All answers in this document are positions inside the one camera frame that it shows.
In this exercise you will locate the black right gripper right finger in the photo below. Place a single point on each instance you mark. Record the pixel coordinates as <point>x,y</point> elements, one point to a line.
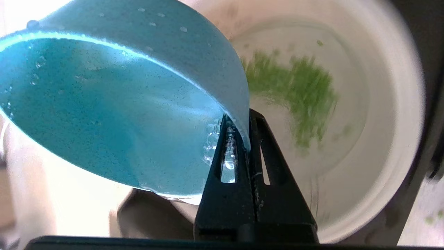
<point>291,215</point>

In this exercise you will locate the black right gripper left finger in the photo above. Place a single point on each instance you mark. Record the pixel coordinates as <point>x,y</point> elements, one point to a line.
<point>208,215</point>

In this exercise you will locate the chopped green vegetables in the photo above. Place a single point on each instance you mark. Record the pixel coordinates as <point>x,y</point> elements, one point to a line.
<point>301,86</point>

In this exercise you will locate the teal round bin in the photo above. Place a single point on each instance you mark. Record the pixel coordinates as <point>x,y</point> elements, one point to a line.
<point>104,104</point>

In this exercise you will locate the grey rice cooker inner pot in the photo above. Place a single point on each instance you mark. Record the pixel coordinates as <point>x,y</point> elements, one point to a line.
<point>374,104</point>

